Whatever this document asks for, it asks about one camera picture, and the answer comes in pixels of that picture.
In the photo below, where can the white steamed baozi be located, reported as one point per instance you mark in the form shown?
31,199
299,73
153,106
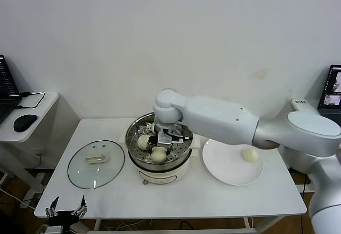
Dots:
142,142
250,155
158,156

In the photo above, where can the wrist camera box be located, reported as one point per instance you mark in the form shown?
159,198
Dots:
52,229
164,139

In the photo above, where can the laptop with video windows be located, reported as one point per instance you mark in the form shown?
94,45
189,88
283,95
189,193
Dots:
333,84

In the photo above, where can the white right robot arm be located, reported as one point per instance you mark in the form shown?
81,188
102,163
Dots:
218,116

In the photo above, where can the laptop with dark text screen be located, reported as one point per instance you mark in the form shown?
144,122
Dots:
8,79

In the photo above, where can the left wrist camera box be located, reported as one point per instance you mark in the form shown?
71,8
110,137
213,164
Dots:
52,229

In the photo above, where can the small printed desk label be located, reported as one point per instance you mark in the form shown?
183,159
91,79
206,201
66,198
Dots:
300,101

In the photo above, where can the perforated steel steamer basket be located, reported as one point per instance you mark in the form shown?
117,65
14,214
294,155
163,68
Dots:
181,154

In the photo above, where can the black computer mouse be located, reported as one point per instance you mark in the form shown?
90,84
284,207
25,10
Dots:
25,122

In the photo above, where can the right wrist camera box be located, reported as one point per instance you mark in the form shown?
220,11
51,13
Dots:
164,139

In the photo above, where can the round glass pot lid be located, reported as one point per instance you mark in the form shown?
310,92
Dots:
80,170

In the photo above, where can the white round plate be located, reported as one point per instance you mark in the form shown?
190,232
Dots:
226,164

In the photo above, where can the white table leg frame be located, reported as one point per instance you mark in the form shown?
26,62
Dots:
247,224

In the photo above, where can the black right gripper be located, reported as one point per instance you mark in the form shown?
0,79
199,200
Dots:
177,130

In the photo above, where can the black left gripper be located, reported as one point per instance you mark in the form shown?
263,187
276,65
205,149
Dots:
64,216

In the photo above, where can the cream electric cooking pot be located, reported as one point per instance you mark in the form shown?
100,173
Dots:
160,176

